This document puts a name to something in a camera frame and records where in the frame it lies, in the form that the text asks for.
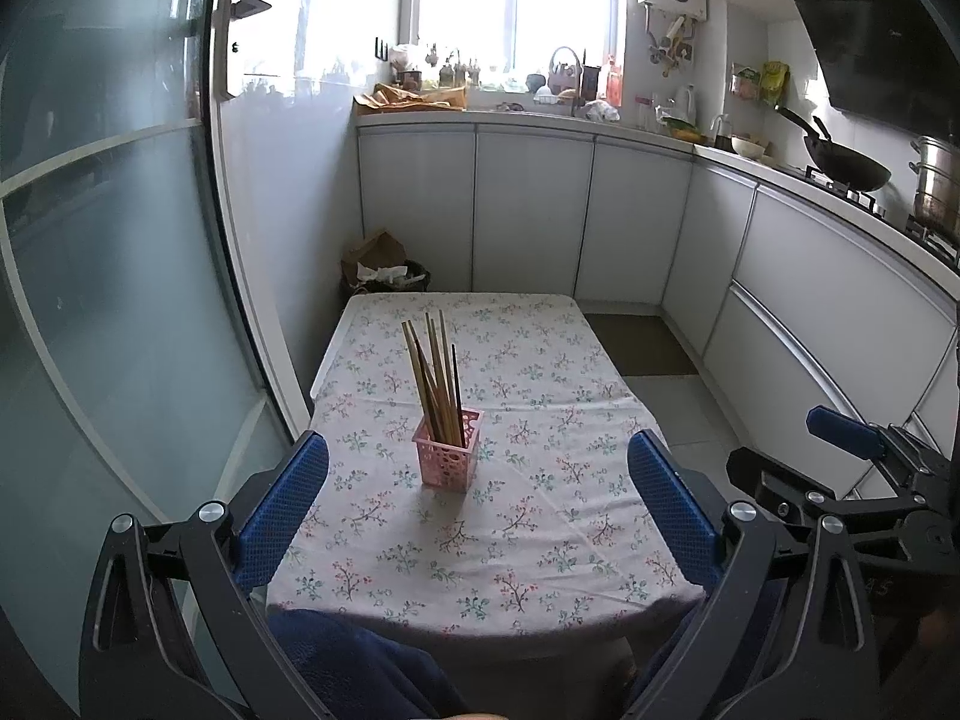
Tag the red box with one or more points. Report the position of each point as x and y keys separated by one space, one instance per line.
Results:
x=613 y=81

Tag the pink plastic basket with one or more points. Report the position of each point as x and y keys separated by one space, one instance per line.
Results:
x=450 y=465

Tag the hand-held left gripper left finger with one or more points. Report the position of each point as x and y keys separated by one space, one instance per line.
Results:
x=289 y=495

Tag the trash bin with paper bag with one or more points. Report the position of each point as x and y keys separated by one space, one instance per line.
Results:
x=379 y=259

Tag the white lower kitchen cabinets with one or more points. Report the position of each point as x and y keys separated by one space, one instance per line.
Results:
x=525 y=202

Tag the yellow packets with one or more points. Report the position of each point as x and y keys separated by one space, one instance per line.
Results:
x=774 y=82

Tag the white kitchen countertop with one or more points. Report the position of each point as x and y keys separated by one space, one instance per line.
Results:
x=525 y=118

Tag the hanging kitchen utensils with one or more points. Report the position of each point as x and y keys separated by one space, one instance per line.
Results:
x=671 y=45

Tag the white kettle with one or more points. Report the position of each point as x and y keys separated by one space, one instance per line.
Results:
x=684 y=103

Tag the black wok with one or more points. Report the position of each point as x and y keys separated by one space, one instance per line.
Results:
x=847 y=165

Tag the frosted glass sliding door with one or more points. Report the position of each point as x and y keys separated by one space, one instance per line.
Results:
x=97 y=277

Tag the floral tablecloth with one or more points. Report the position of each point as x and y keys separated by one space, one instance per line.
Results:
x=525 y=390

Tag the kitchen window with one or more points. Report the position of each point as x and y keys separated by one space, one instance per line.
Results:
x=517 y=0

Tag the wicker basket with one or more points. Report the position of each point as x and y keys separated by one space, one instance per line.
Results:
x=566 y=75

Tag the white bowl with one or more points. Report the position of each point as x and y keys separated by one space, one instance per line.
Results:
x=748 y=146

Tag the bunch of brown chopsticks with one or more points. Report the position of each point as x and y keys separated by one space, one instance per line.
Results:
x=435 y=390

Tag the black range hood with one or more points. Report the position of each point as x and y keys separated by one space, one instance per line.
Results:
x=877 y=22

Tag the black router antennas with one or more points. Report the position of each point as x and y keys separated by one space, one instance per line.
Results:
x=382 y=49

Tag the brown paper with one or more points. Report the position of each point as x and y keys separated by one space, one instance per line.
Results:
x=412 y=96

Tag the gas stove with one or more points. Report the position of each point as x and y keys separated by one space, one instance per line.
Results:
x=877 y=202

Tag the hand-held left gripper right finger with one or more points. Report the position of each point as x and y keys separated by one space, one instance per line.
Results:
x=671 y=502

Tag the steel pot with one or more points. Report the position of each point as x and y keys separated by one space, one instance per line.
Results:
x=937 y=180

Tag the person's blue trousers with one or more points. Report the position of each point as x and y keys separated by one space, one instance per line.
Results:
x=360 y=667

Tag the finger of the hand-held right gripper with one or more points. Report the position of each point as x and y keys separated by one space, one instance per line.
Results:
x=772 y=484
x=840 y=427

